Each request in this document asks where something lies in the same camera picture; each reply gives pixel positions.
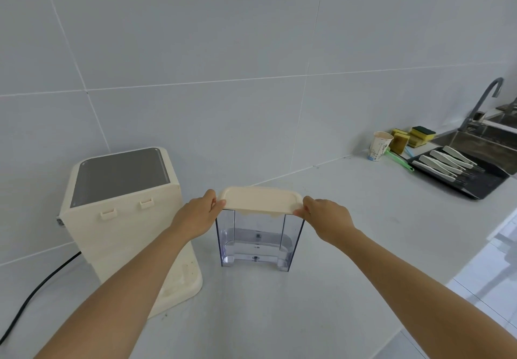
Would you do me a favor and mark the stainless steel sink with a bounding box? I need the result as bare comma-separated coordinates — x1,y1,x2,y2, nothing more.
430,109,517,176

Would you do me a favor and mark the cream water dispenser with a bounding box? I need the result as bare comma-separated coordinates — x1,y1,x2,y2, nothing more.
56,147,203,320

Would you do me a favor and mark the person's left forearm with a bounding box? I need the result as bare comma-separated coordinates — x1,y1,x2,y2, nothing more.
34,226,195,359

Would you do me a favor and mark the black power cable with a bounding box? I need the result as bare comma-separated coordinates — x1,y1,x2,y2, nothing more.
0,251,82,346

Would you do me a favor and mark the black tray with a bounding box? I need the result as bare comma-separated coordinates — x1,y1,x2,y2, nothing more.
407,146,510,200

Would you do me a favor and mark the white-handled knife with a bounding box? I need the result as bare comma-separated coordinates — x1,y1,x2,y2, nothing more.
418,154,469,182
411,160,459,186
429,150,475,178
442,146,486,173

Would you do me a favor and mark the green brush handle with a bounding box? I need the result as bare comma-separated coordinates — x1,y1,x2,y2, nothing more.
385,148,415,173

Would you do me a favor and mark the clear plastic water tank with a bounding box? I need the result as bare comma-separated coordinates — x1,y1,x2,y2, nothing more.
215,207,305,273

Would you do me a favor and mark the person's right hand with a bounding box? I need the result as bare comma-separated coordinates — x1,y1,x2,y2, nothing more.
293,196,358,247

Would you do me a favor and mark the person's right forearm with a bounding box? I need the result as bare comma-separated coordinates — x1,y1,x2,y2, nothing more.
333,228,517,359

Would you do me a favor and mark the printed paper cup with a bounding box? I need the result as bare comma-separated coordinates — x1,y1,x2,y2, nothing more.
368,131,394,162

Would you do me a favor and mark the worn brownish sponge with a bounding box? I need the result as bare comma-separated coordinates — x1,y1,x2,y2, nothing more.
389,129,411,155

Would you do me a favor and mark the cream water tank lid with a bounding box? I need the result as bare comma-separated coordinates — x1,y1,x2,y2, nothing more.
217,186,304,218

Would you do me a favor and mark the grey kitchen faucet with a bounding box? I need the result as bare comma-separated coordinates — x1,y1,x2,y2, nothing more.
458,77,505,132

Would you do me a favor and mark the green-topped yellow sponge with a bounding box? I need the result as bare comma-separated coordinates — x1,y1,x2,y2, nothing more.
409,126,437,142

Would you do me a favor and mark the person's left hand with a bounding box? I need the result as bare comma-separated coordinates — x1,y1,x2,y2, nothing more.
171,189,227,242

